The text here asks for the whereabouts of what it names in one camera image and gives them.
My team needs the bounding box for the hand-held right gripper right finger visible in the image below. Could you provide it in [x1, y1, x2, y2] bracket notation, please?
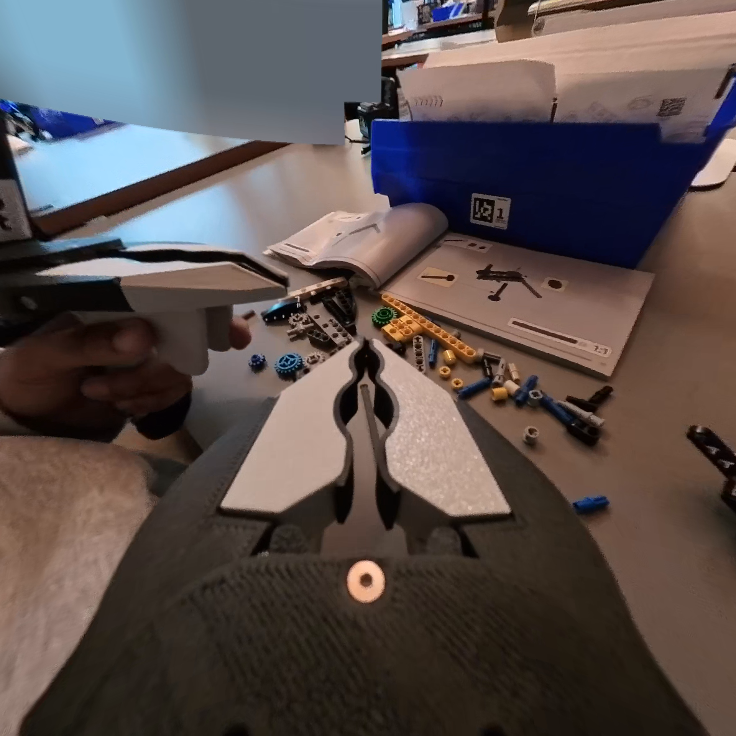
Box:
[367, 338, 514, 530]

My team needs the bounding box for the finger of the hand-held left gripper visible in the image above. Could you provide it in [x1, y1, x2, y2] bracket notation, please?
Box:
[34, 260, 289, 316]
[118, 244, 288, 283]

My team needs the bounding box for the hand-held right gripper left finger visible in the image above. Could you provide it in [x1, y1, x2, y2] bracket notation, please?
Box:
[220, 338, 370, 525]

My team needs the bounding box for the pile of small lego pins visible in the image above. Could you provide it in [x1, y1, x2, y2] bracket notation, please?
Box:
[427, 330, 616, 448]

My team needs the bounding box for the long yellow lego beam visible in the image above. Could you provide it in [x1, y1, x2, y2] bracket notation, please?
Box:
[381, 293, 479, 364]

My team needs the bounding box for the short dark grey lego beam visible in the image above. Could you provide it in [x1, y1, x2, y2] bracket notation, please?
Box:
[307, 319, 354, 347]

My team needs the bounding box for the long light grey lego beam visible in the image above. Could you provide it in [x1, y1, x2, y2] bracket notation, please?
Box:
[284, 277, 350, 301]

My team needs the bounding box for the long black lego panel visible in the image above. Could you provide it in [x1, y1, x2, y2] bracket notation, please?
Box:
[313, 287, 358, 323]

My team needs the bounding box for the black lego assembly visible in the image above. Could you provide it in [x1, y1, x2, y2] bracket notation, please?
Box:
[686, 424, 736, 516]

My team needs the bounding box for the person's left hand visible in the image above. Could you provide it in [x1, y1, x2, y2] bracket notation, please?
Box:
[0, 316, 252, 442]

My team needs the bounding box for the table with wooden edge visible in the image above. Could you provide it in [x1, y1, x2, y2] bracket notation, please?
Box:
[11, 123, 291, 238]

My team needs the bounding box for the open grey instruction booklet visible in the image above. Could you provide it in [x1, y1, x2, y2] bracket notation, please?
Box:
[263, 201, 656, 380]

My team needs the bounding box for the dark desk device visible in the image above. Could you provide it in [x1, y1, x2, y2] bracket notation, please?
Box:
[345, 77, 400, 156]

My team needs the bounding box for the large blue storage bin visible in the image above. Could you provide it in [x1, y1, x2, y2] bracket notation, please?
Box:
[370, 74, 736, 271]

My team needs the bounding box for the wooden background shelf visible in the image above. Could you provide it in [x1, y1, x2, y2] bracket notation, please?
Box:
[382, 0, 498, 67]

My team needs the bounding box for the white printed sheet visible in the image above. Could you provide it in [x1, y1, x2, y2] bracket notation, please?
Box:
[690, 154, 736, 188]

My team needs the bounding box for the brown cardboard box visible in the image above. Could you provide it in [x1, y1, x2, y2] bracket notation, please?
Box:
[494, 0, 736, 44]

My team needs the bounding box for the yellow lego frame piece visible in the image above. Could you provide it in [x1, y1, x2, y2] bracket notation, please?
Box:
[381, 315, 427, 344]

